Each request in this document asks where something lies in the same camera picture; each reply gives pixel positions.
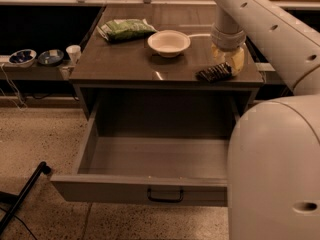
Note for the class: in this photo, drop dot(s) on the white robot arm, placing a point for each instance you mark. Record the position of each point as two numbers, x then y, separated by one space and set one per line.
273 163

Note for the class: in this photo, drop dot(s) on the grey drawer cabinet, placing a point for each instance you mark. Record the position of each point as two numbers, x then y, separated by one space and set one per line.
134 64

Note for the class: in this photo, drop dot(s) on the blue patterned bowl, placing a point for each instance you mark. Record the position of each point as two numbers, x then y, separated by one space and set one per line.
23 58

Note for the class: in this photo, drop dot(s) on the white bowl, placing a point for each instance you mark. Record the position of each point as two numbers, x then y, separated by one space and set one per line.
169 43

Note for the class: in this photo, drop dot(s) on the open grey top drawer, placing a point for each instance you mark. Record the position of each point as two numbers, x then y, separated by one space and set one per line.
135 142

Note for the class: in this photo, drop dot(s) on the black drawer handle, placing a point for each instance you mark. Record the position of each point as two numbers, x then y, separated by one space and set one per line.
165 196

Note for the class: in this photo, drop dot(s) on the black chair leg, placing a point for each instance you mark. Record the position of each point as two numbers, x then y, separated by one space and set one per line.
15 200

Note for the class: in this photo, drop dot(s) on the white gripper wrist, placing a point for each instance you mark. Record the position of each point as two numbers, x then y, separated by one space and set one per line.
228 39

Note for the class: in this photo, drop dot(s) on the green chip bag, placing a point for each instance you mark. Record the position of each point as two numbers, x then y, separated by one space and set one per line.
119 30

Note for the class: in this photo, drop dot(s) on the white paper cup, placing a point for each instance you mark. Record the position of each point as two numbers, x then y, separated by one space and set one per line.
74 52

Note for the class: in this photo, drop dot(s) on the dark blue bowl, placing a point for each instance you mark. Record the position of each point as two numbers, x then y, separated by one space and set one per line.
52 57

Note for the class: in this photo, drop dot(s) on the low grey side shelf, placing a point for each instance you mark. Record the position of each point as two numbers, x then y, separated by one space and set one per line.
37 72

